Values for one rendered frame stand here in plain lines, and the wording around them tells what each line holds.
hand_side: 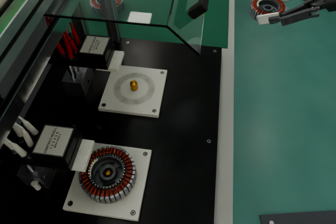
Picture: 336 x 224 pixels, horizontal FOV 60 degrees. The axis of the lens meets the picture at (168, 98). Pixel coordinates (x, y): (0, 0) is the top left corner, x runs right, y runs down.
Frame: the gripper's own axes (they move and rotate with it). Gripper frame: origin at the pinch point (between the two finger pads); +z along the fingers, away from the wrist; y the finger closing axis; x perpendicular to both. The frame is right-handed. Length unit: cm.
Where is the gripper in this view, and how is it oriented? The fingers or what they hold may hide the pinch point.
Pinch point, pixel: (268, 8)
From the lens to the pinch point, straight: 101.2
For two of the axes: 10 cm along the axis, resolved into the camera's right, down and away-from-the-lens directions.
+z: -7.9, -0.2, 6.1
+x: -4.3, -7.0, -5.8
